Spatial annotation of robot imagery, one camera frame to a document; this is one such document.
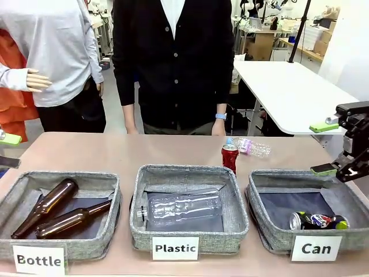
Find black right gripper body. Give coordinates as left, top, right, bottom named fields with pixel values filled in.
left=342, top=115, right=369, bottom=159

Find crushed black Pepsi can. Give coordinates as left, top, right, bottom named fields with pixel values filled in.
left=289, top=211, right=350, bottom=231

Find brown glass bottle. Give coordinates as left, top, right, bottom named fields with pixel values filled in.
left=10, top=178, right=80, bottom=239
left=35, top=199, right=112, bottom=239

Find large clear plastic bottle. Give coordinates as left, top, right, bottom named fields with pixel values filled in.
left=137, top=187, right=223, bottom=227

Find person's right forearm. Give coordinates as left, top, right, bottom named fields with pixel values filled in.
left=120, top=72, right=138, bottom=129

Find person's left forearm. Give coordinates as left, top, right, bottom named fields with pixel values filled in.
left=212, top=72, right=231, bottom=121

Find white Can label card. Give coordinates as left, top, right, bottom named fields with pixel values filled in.
left=291, top=235, right=343, bottom=262

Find grey fabric can basket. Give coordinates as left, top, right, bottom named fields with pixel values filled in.
left=244, top=169, right=369, bottom=254

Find crushed red can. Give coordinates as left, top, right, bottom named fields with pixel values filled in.
left=221, top=145, right=240, bottom=175

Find grey fabric bottle basket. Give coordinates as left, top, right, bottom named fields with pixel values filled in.
left=0, top=170, right=122, bottom=262

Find grey fabric plastic basket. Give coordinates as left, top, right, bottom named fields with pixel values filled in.
left=129, top=164, right=250, bottom=255

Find person's left hand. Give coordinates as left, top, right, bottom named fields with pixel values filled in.
left=211, top=118, right=227, bottom=136

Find orange garment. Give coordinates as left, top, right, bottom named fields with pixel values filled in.
left=0, top=28, right=40, bottom=143

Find white background table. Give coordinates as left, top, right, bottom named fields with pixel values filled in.
left=232, top=59, right=361, bottom=137

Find white mannequin sleeve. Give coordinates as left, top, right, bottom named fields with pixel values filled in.
left=0, top=63, right=29, bottom=91

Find wooden mannequin hand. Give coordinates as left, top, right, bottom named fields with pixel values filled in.
left=25, top=68, right=53, bottom=93

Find small pink-labelled plastic bottle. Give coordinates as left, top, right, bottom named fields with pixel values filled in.
left=226, top=137, right=272, bottom=159

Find wooden workbench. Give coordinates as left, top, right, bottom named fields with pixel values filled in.
left=278, top=37, right=323, bottom=63

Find stacked cardboard boxes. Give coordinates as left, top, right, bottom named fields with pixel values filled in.
left=312, top=20, right=337, bottom=57

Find black tripod pole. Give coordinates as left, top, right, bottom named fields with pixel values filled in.
left=288, top=0, right=312, bottom=63

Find white Bottle label card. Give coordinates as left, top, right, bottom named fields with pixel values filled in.
left=11, top=243, right=69, bottom=275

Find large cardboard box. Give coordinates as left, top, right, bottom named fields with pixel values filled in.
left=243, top=36, right=273, bottom=61

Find person in grey sweater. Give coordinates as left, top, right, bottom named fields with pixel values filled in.
left=0, top=0, right=107, bottom=133

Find person in black cardigan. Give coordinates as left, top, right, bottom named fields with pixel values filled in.
left=111, top=0, right=235, bottom=136

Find white Plastic label card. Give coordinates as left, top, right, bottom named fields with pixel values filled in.
left=152, top=236, right=200, bottom=261

